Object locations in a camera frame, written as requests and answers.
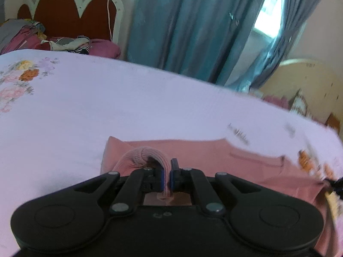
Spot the patterned white brown pillow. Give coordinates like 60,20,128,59
291,90,308,116

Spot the bright window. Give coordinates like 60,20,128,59
253,0,288,39

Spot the white hanging cable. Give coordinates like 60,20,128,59
107,0,113,41

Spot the cream rounded headboard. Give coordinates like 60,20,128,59
259,59,343,137

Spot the pile of grey and pink clothes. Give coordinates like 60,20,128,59
0,19,47,55

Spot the magenta bed cover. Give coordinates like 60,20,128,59
264,95,291,110

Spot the wide blue-grey curtain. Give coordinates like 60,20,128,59
127,0,268,84

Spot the red heart-shaped headboard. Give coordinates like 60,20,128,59
17,0,125,59

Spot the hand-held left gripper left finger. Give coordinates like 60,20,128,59
75,167,165,216

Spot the pink sweater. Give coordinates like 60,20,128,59
100,136,335,257

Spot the pink pillow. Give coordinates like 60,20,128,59
88,39,121,59

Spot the tied blue-grey curtain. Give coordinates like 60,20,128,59
225,0,330,91

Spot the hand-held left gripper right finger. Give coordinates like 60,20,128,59
171,158,260,217

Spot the orange cushion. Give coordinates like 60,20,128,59
325,114,341,135

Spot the floral bed sheet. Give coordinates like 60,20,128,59
0,49,343,257

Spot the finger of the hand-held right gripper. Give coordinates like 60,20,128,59
325,177,343,201

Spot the black and white patterned cloth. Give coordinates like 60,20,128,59
40,35,90,55

